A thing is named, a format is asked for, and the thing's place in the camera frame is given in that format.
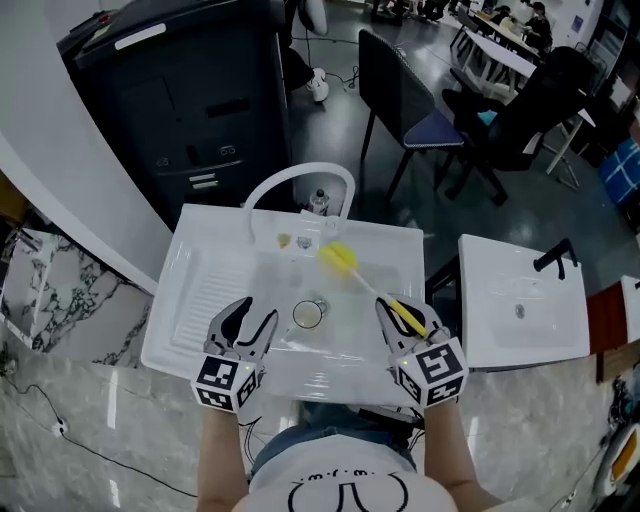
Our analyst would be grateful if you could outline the yellow sponge brush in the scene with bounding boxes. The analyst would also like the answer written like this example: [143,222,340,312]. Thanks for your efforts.
[316,241,430,339]

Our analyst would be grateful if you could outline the blue plastic crate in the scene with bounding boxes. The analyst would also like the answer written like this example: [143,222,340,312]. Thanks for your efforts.
[598,140,640,207]

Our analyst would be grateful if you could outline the clear glass cup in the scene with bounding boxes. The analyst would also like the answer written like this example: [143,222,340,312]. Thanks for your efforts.
[292,298,330,332]

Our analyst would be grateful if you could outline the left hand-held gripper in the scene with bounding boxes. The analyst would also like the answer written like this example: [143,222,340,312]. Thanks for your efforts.
[189,296,280,414]

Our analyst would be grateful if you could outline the large black cabinet machine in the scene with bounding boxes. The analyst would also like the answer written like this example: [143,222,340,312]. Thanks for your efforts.
[56,0,292,232]

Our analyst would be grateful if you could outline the white arched faucet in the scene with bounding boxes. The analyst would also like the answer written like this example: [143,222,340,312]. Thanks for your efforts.
[242,161,357,242]

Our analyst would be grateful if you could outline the black faucet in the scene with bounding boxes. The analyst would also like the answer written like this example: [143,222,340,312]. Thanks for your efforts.
[532,237,579,282]

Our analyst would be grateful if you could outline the blue seat chair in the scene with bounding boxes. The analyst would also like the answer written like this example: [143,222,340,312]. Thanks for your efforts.
[357,28,467,202]

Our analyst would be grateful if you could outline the person's blue jeans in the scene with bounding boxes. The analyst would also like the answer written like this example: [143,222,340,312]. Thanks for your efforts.
[249,402,419,476]

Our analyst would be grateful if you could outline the white scooter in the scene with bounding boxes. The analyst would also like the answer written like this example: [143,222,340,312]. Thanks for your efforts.
[593,422,640,507]

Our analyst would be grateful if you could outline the person's left forearm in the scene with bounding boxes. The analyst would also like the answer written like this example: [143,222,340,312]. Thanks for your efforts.
[196,405,252,512]

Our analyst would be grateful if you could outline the marble stone slab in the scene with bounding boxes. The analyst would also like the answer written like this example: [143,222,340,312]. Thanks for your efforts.
[0,228,155,370]

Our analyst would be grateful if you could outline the white sink with washboard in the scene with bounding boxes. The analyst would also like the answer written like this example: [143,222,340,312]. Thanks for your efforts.
[140,201,427,407]

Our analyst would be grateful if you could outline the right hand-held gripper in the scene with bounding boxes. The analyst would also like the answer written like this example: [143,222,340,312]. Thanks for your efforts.
[374,294,470,409]

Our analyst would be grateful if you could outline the long white table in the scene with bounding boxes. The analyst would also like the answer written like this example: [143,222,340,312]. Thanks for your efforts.
[467,27,597,129]

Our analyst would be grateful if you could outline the black floor cable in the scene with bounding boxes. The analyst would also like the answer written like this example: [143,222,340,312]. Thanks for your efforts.
[0,368,200,501]

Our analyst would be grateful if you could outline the red brown board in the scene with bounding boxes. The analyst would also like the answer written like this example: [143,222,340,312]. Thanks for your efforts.
[586,283,627,354]

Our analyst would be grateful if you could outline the black office chair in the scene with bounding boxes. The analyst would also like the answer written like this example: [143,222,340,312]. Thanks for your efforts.
[441,45,597,207]

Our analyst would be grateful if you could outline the white square sink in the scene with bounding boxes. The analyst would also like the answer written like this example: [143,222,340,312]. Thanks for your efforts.
[457,233,592,372]

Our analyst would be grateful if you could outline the person's white printed shirt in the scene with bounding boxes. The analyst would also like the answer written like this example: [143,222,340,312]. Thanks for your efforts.
[238,433,464,512]

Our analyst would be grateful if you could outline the person's right forearm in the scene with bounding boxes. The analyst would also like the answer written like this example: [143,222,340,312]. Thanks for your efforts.
[421,398,503,512]

